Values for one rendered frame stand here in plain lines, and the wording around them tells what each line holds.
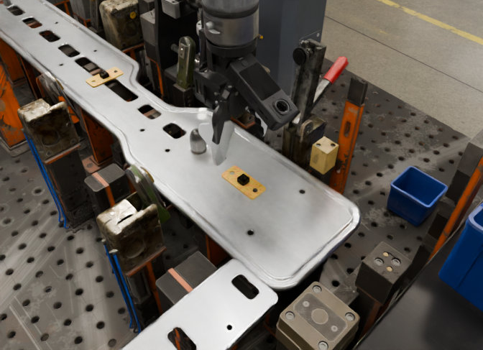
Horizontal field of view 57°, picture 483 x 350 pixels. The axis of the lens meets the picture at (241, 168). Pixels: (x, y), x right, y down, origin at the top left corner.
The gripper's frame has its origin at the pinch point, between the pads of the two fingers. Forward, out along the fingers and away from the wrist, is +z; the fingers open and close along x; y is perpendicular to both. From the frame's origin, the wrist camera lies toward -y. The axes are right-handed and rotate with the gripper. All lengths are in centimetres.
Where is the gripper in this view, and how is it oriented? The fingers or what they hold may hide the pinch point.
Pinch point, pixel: (243, 149)
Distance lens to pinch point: 75.8
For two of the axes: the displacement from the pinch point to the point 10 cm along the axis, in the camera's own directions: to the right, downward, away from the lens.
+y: -6.9, -5.0, 5.2
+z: 0.1, 7.1, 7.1
